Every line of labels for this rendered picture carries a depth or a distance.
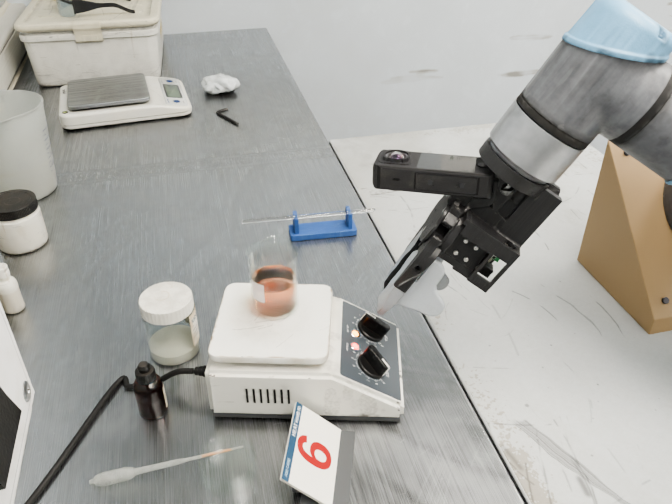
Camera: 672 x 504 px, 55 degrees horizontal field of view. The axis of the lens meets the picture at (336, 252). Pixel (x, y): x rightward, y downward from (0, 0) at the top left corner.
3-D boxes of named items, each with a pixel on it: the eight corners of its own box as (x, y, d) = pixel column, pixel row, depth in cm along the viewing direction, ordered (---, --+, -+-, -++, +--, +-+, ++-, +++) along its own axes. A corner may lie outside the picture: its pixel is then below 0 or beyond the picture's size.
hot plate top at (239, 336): (333, 290, 73) (332, 283, 72) (328, 365, 63) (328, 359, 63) (227, 288, 73) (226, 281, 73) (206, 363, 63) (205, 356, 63)
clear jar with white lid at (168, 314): (153, 374, 73) (141, 320, 69) (145, 340, 78) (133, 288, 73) (206, 359, 75) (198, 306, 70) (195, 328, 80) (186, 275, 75)
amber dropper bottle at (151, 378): (155, 425, 67) (144, 377, 63) (133, 415, 68) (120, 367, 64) (174, 405, 69) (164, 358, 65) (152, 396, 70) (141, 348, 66)
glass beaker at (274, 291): (295, 328, 67) (292, 264, 62) (244, 322, 68) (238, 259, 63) (306, 292, 72) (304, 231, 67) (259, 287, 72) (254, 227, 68)
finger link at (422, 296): (413, 351, 66) (468, 286, 63) (366, 319, 66) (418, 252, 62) (416, 336, 69) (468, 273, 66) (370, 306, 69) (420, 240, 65)
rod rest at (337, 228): (353, 223, 99) (353, 203, 97) (357, 235, 97) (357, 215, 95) (288, 229, 98) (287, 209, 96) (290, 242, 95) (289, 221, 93)
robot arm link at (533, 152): (515, 110, 54) (515, 88, 61) (481, 153, 56) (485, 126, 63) (588, 161, 54) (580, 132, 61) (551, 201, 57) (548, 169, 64)
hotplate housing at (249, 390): (397, 340, 78) (401, 287, 73) (403, 426, 67) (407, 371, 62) (213, 336, 78) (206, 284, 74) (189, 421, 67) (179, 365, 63)
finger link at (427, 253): (404, 300, 63) (458, 231, 59) (391, 291, 63) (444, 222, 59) (408, 280, 67) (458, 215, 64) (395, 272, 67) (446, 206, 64)
